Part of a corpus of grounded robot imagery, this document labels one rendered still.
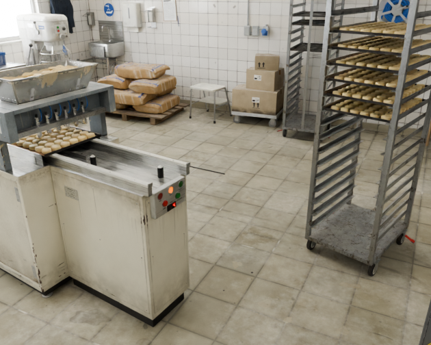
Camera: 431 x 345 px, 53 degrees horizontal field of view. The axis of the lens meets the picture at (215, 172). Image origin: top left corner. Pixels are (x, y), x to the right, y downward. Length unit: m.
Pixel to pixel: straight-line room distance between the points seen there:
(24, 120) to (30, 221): 0.55
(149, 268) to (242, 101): 3.75
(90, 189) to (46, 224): 0.44
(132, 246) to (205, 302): 0.67
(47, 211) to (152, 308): 0.81
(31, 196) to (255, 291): 1.42
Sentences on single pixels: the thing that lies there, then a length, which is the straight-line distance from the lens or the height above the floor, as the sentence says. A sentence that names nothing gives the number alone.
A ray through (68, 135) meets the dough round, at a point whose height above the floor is 0.91.
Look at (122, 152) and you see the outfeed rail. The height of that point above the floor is 0.87.
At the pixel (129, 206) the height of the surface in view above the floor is 0.76.
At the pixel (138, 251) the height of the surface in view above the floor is 0.51.
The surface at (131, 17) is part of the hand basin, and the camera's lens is 6.81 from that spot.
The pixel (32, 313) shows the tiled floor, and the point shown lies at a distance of 2.83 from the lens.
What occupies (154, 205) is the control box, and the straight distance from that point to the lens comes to 2.08.
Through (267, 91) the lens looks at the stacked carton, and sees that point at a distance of 5.58.
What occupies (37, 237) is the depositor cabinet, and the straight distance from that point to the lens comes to 2.63.
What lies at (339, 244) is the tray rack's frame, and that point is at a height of 0.15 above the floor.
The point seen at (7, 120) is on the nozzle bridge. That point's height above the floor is 1.14.
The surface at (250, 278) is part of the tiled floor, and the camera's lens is 2.86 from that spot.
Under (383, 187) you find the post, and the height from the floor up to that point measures 0.66.
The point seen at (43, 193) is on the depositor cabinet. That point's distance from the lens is 2.56.
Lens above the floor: 1.76
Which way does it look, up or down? 24 degrees down
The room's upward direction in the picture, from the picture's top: straight up
